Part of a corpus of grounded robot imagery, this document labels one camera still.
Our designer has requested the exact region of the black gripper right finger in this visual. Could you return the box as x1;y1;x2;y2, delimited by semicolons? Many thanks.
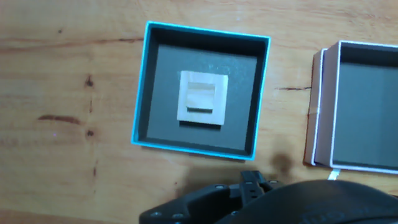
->
256;170;280;194

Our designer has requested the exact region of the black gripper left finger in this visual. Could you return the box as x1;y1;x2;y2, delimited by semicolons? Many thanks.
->
139;170;262;224

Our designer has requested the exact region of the large wooden cube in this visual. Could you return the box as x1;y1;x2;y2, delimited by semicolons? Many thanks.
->
176;70;229;126

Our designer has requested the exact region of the teal edged gift box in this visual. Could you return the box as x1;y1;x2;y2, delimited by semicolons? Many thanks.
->
130;21;271;162

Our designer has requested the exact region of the pink gift box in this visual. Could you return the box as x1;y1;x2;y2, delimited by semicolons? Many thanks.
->
303;40;398;180

